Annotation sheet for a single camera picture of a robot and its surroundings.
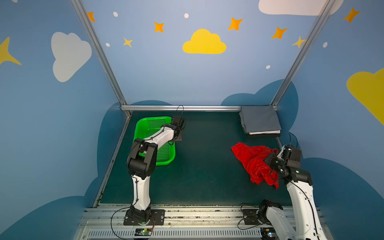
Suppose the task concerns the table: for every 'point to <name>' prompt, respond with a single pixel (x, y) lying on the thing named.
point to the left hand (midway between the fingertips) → (176, 136)
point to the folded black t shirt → (264, 135)
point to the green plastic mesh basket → (146, 127)
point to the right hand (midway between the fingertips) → (268, 155)
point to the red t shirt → (252, 158)
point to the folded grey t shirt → (259, 118)
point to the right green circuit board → (268, 233)
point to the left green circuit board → (143, 232)
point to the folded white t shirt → (264, 132)
